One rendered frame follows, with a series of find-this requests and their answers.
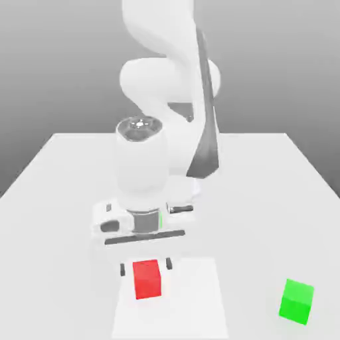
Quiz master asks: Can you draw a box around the small green cube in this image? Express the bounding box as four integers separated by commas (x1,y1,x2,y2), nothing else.
278,278,315,326

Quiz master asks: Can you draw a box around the small red cube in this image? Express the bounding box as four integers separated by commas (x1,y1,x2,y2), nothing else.
131,259,163,301

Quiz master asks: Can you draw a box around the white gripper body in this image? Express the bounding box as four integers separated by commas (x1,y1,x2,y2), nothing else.
102,229,190,260

